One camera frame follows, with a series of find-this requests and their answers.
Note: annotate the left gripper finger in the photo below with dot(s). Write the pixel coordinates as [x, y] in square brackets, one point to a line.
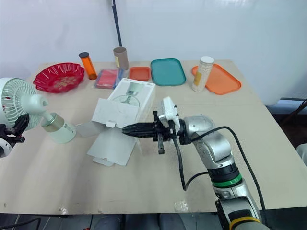
[22, 121]

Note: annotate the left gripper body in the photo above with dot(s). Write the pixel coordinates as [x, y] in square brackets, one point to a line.
[10, 134]

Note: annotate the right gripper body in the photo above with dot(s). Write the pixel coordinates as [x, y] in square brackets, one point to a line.
[160, 134]

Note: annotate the white desk fan mint base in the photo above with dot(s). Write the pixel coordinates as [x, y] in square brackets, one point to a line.
[26, 100]

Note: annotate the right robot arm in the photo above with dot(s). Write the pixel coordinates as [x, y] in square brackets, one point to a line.
[216, 143]

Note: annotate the white cardboard fan box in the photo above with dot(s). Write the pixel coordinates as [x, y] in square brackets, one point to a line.
[120, 112]

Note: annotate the red scalloped plastic plate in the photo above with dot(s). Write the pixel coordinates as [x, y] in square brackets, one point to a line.
[58, 77]

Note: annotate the teal plastic tray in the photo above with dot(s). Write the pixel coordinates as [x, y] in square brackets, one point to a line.
[168, 72]

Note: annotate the small orange tray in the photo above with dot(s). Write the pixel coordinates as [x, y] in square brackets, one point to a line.
[139, 73]

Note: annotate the clear jar white lid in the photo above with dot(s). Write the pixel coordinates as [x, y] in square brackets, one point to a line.
[202, 74]

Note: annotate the red pack in clear pouch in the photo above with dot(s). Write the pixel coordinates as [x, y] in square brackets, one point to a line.
[108, 78]

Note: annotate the large orange tray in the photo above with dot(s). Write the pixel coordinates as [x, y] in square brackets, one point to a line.
[223, 80]

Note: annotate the brown cardboard tube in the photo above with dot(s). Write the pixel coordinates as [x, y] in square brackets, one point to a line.
[121, 58]

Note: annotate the orange bottle black cap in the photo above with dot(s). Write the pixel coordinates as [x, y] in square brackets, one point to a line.
[88, 65]

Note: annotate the dark pole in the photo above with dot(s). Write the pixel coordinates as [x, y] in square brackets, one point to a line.
[117, 24]

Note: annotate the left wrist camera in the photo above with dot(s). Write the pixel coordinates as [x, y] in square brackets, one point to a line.
[4, 147]

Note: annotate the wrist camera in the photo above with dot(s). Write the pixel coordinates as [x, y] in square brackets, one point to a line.
[169, 109]
[4, 147]

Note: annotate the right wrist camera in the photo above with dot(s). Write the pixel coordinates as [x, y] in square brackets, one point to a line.
[169, 109]

